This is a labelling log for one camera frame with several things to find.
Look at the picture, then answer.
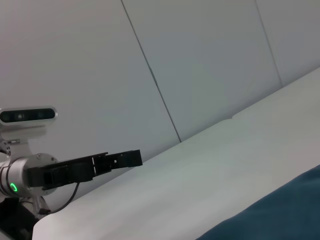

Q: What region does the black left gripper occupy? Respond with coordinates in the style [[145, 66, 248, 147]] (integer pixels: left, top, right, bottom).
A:
[[25, 149, 144, 190]]

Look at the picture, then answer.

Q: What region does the blue teal shirt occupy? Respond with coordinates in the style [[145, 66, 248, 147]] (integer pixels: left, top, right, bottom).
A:
[[196, 164, 320, 240]]

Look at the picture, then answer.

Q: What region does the dark robot torso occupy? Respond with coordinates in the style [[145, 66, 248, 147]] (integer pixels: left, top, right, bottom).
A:
[[0, 198, 41, 240]]

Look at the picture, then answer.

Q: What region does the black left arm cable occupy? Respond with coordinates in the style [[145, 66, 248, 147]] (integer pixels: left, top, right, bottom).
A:
[[41, 181, 81, 215]]

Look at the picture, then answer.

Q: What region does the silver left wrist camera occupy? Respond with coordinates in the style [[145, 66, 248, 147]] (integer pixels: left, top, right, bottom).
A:
[[0, 106, 59, 138]]

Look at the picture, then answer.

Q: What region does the silver camera mount bracket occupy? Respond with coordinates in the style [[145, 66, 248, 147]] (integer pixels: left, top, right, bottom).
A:
[[0, 136, 31, 159]]

